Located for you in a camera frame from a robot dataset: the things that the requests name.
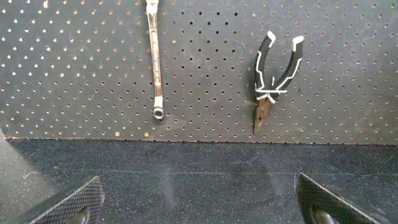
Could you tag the black pegboard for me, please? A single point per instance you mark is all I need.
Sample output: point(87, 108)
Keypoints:
point(77, 77)

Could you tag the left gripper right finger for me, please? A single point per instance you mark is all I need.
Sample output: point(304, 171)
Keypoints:
point(323, 202)

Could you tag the wrench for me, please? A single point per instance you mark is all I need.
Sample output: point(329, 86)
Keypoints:
point(156, 71)

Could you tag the black and white pliers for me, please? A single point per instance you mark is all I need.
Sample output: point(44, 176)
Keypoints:
point(260, 71)

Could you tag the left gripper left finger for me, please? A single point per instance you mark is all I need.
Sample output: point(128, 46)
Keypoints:
point(77, 202)

